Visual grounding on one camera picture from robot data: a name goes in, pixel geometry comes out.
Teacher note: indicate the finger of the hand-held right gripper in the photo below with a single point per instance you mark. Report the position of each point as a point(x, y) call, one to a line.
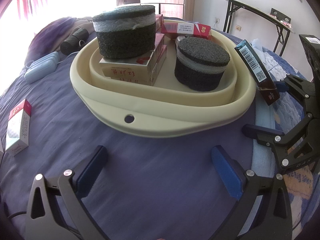
point(260, 132)
point(280, 86)

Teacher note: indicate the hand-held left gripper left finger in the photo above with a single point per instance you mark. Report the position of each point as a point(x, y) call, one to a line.
point(91, 170)

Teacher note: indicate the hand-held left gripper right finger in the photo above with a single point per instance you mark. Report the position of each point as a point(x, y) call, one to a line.
point(227, 172)

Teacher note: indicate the dark red box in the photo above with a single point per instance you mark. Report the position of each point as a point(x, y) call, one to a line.
point(255, 65)

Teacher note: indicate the small dark foam cylinder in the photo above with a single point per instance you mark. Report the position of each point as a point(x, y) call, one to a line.
point(200, 75)

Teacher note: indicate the cream plastic basin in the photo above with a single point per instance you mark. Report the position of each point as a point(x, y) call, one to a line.
point(160, 120)

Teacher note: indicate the white round gadget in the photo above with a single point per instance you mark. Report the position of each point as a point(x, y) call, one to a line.
point(180, 39)

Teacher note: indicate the red carton with gold print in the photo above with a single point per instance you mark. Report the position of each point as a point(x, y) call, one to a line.
point(185, 28)

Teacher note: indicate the large dark foam cylinder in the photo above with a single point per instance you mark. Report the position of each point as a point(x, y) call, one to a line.
point(125, 42)

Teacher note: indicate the blue and white fleece blanket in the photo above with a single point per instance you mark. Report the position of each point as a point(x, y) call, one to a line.
point(287, 110)

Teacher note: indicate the small white pink packet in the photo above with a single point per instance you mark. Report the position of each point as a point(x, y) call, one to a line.
point(287, 23)

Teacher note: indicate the black chair back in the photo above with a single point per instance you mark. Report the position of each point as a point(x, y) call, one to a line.
point(280, 16)

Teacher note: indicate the purple bed sheet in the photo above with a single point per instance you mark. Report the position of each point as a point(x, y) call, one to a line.
point(150, 180)

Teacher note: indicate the black-legged folding table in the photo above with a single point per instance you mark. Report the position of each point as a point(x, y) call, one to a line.
point(250, 5)

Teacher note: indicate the small white red-topped box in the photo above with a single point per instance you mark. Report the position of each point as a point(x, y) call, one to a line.
point(18, 130)

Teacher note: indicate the light blue case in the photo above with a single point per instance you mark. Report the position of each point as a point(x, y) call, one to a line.
point(40, 67)

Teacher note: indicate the light wooden cabinet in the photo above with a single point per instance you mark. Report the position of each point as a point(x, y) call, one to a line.
point(189, 0)

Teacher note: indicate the black folded umbrella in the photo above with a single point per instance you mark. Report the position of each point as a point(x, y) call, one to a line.
point(73, 41)

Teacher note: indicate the white wall outlet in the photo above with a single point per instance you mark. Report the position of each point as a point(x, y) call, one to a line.
point(217, 20)
point(238, 27)

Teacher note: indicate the black metal rail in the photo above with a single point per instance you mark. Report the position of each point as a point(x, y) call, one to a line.
point(172, 3)

